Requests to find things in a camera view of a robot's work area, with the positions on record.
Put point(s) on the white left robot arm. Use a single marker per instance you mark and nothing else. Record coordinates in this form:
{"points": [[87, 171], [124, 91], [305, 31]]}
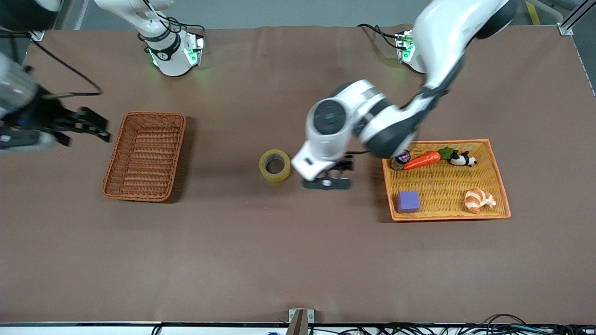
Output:
{"points": [[442, 37]]}

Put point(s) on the orange flat wicker basket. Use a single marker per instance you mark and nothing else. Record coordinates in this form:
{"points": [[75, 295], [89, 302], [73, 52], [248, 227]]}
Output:
{"points": [[442, 186]]}

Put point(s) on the orange toy carrot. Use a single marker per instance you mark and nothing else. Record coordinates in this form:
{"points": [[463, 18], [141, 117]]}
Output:
{"points": [[423, 160]]}

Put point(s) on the brown table cover cloth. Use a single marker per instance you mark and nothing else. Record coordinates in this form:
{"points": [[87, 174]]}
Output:
{"points": [[279, 256]]}

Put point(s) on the yellowish clear tape roll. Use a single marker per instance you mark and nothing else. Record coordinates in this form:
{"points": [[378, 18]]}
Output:
{"points": [[274, 166]]}

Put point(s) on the metal table edge bracket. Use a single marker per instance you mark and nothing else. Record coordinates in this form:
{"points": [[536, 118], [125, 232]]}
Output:
{"points": [[300, 321]]}

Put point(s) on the purple foam block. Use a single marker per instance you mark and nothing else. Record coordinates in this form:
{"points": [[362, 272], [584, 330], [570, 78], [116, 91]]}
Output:
{"points": [[408, 202]]}

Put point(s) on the aluminium frame profile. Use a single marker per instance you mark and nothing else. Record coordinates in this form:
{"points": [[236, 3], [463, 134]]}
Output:
{"points": [[575, 18], [70, 14]]}

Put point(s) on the toy croissant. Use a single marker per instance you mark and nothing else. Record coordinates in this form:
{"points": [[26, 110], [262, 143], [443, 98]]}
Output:
{"points": [[478, 200]]}

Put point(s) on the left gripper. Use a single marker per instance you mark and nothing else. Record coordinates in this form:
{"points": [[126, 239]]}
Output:
{"points": [[345, 164]]}

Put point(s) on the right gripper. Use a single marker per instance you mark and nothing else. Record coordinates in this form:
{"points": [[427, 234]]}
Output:
{"points": [[46, 116]]}

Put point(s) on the small panda figurine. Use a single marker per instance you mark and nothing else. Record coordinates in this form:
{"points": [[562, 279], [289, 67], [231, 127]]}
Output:
{"points": [[462, 160]]}

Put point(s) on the small dark capped bottle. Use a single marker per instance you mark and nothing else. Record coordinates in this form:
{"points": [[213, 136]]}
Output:
{"points": [[399, 162]]}

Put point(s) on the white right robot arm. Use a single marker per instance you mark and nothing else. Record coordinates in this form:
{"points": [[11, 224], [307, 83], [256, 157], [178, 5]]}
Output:
{"points": [[163, 46]]}

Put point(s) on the white table edge rail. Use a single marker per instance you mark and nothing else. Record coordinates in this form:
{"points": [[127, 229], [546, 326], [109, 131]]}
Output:
{"points": [[93, 329]]}

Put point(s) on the brown wicker basket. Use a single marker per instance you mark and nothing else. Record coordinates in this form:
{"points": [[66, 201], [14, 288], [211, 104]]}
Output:
{"points": [[144, 158]]}

